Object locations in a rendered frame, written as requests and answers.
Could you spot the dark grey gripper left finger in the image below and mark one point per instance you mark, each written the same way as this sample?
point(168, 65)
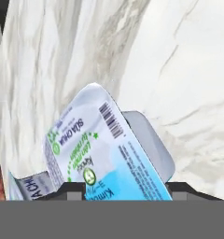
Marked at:
point(74, 187)

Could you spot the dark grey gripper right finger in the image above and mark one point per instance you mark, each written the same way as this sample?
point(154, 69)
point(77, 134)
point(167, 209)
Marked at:
point(180, 188)

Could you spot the large blue white yogurt container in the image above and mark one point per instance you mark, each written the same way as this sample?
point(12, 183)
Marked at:
point(101, 146)

